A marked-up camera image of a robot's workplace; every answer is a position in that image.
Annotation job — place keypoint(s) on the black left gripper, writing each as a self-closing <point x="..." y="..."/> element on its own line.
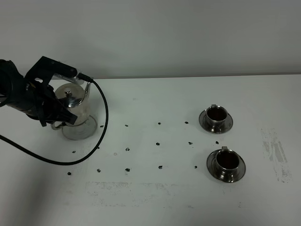
<point x="33" y="95"/>

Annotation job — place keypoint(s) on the stainless steel teapot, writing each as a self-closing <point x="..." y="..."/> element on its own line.
<point x="75" y="99"/>

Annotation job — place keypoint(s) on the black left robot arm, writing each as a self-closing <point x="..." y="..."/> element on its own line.
<point x="5" y="84"/>

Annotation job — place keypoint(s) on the steel teapot saucer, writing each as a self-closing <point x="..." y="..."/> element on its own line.
<point x="82" y="131"/>

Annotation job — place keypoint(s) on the far stainless steel saucer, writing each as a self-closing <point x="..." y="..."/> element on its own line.
<point x="215" y="127"/>

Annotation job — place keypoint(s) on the stainless steel saucer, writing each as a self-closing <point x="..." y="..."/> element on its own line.
<point x="224" y="175"/>
<point x="215" y="127"/>

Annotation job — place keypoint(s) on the far stainless steel teacup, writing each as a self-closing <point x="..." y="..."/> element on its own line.
<point x="216" y="114"/>

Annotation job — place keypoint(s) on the stainless steel teacup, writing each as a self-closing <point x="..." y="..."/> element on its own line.
<point x="227" y="159"/>
<point x="216" y="114"/>

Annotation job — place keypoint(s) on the near stainless steel saucer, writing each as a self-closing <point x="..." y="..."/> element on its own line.
<point x="224" y="175"/>

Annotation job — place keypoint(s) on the near stainless steel teacup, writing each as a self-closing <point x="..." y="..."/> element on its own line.
<point x="227" y="159"/>

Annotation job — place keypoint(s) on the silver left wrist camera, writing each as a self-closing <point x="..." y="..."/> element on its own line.
<point x="74" y="80"/>

